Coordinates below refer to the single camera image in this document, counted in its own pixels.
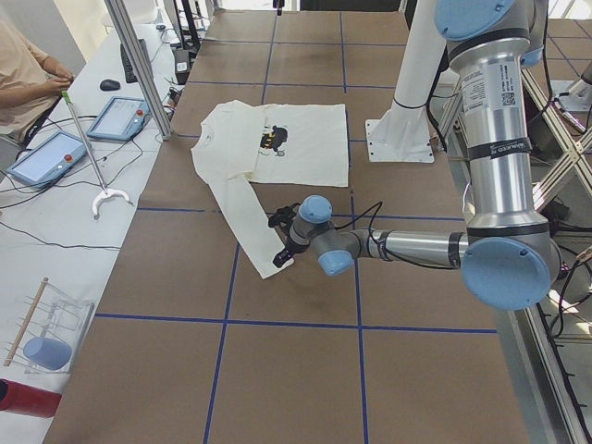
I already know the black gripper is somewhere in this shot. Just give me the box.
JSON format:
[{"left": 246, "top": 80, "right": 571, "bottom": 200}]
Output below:
[{"left": 268, "top": 203, "right": 308, "bottom": 267}]

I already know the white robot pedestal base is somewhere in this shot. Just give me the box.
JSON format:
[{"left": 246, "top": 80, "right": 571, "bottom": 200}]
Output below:
[{"left": 365, "top": 0, "right": 447, "bottom": 164}]

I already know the blue teach pendant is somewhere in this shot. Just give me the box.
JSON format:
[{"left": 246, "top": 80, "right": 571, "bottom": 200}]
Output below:
[
  {"left": 7, "top": 131, "right": 86, "bottom": 188},
  {"left": 87, "top": 96, "right": 150, "bottom": 142}
]

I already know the near blue teach pendant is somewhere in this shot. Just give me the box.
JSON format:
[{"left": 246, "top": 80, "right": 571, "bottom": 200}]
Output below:
[{"left": 7, "top": 131, "right": 86, "bottom": 188}]

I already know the white reacher grabber stick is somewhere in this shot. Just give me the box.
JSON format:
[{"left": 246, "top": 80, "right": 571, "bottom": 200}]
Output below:
[{"left": 61, "top": 91, "right": 133, "bottom": 220}]

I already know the person in beige shirt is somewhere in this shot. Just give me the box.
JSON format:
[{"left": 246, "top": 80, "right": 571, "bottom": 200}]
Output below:
[{"left": 1, "top": 21, "right": 74, "bottom": 144}]

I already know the red cylinder bottle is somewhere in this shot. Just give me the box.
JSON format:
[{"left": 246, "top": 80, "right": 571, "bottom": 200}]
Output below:
[{"left": 1, "top": 378, "right": 62, "bottom": 418}]

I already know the black keyboard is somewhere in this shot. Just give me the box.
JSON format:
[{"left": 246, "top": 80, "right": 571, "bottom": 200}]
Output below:
[{"left": 119, "top": 38, "right": 148, "bottom": 84}]

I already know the wooden stick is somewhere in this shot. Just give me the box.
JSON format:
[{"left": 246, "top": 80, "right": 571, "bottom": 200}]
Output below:
[{"left": 3, "top": 277, "right": 49, "bottom": 367}]

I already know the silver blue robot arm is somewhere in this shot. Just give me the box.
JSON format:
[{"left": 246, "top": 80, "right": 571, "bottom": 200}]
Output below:
[{"left": 269, "top": 1, "right": 561, "bottom": 311}]

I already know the light blue cup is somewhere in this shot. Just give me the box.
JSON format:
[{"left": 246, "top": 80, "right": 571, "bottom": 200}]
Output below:
[{"left": 23, "top": 337, "right": 72, "bottom": 371}]

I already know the clear acrylic rack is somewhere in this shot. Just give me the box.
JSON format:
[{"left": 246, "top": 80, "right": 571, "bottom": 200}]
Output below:
[{"left": 1, "top": 282, "right": 95, "bottom": 375}]

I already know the cream long-sleeve cat shirt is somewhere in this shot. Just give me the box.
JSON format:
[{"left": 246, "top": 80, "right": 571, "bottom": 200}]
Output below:
[{"left": 191, "top": 100, "right": 349, "bottom": 278}]

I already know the far blue teach pendant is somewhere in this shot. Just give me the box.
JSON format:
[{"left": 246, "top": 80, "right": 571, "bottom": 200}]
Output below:
[{"left": 87, "top": 96, "right": 150, "bottom": 142}]

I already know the black computer mouse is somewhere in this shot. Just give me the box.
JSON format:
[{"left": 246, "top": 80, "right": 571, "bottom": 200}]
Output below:
[{"left": 99, "top": 79, "right": 121, "bottom": 92}]

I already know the aluminium frame post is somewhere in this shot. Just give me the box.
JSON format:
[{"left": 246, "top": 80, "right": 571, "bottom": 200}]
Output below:
[{"left": 105, "top": 0, "right": 172, "bottom": 141}]

